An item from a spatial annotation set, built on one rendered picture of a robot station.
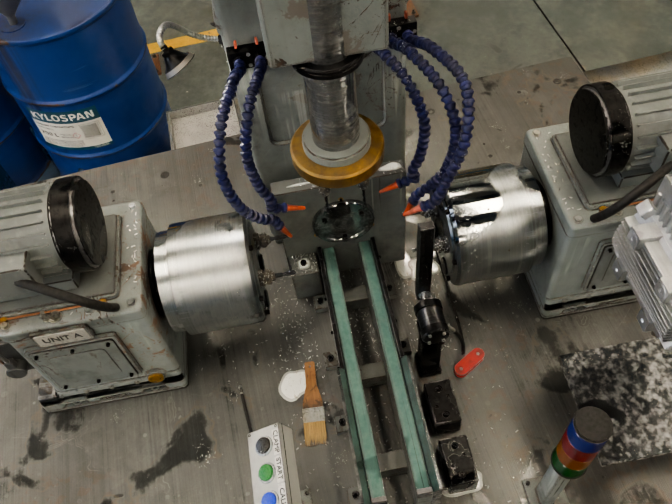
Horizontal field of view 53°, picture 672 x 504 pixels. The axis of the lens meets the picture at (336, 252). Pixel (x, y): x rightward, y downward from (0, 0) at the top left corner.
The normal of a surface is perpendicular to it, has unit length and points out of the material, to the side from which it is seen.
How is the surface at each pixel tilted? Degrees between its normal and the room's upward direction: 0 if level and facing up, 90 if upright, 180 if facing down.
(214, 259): 21
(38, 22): 0
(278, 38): 90
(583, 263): 90
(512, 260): 81
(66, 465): 0
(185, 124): 0
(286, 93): 90
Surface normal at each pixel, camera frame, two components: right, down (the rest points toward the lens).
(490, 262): 0.15, 0.66
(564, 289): 0.17, 0.80
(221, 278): 0.04, 0.07
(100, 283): -0.08, -0.57
